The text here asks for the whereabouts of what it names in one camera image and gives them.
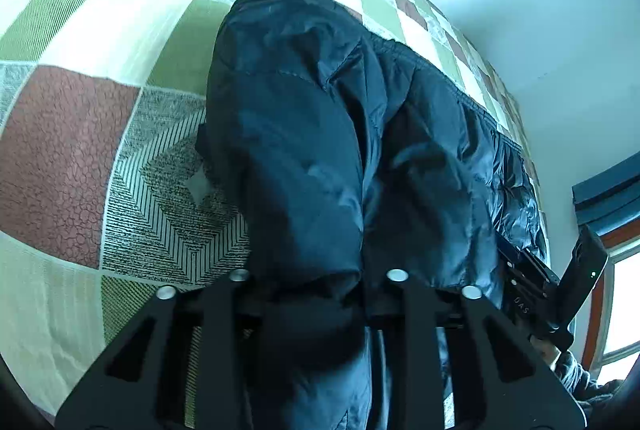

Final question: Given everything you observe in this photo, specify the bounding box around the checkered green brown bed sheet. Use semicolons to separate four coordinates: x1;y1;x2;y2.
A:
1;0;525;416

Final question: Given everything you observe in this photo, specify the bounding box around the grey sleeve forearm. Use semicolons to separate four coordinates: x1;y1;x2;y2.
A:
554;351;624;420

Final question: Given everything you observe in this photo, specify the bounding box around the window with red frame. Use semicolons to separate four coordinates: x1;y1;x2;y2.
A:
582;220;640;384

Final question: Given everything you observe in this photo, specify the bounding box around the person's hand holding gripper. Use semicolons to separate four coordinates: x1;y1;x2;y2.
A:
528;335;561;372

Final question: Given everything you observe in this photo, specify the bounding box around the black quilted puffer jacket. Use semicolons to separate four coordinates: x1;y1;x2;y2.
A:
200;0;548;429

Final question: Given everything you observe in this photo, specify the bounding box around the dark blue curtain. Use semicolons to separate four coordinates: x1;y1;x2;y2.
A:
572;153;640;235

